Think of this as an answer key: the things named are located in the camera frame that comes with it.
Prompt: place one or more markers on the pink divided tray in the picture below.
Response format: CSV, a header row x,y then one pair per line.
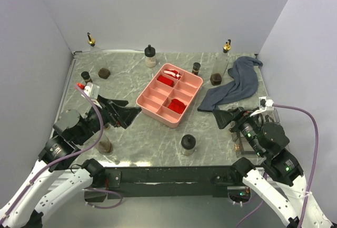
x,y
156,97

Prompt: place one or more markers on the black table front rail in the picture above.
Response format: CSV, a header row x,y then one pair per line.
x,y
215,181

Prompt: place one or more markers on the salt jar black lid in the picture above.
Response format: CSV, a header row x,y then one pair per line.
x,y
188,143
150,56

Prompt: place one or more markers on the spice shaker black cap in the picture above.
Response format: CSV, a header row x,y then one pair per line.
x,y
196,68
86,77

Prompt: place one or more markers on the back left oil bottle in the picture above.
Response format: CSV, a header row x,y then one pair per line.
x,y
96,56

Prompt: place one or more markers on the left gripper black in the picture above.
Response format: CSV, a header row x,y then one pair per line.
x,y
125,115

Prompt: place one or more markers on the oil bottle gold spout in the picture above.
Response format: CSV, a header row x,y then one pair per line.
x,y
104,146

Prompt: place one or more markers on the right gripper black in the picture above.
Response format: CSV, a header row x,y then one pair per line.
x,y
239,114

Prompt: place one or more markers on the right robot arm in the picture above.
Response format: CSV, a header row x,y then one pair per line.
x,y
296,206

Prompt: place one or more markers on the back right oil bottle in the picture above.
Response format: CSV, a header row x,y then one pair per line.
x,y
220,64

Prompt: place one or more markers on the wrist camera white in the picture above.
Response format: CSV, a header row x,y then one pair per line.
x,y
265,104
92,91

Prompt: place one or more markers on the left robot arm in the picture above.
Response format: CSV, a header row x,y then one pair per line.
x,y
33,203

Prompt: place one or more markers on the clear acrylic organizer rack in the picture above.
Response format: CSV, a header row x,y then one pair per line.
x,y
271,139

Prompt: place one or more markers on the red knitted cloth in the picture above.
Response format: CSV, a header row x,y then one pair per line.
x,y
177,106

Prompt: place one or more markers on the red folded cloth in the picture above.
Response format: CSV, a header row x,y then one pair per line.
x,y
166,81

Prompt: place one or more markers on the blue grey towel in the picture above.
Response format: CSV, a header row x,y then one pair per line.
x,y
243,85

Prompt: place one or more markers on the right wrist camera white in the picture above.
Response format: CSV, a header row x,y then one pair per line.
x,y
265,104

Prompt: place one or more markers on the red white striped cloth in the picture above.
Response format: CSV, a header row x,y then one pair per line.
x,y
173,73

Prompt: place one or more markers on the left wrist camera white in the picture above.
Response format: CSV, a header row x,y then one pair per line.
x,y
92,91

